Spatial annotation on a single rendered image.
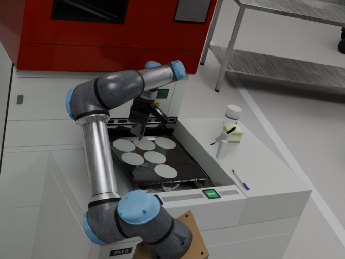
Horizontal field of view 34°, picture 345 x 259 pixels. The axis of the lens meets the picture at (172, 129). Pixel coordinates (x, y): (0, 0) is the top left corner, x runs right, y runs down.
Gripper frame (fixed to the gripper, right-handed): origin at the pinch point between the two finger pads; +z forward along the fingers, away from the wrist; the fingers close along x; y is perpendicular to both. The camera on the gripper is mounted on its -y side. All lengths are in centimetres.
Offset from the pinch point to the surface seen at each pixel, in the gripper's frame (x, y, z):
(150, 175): 18.0, -8.3, 5.7
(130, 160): 10.6, 1.8, 5.7
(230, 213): 28, -44, 6
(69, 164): 14.2, 26.2, 13.6
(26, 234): 11, 41, 60
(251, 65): -343, -72, 71
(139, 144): -4.3, 0.4, 5.6
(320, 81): -352, -147, 71
